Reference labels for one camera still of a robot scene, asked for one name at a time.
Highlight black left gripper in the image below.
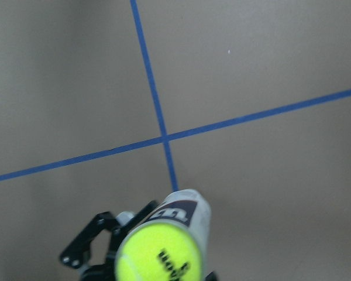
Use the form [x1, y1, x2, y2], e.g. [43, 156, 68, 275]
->
[59, 200, 159, 281]

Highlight yellow tennis ball Wilson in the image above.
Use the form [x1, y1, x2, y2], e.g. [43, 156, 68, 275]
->
[115, 223, 204, 281]

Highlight clear tennis ball can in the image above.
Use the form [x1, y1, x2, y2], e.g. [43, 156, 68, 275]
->
[123, 189, 211, 280]

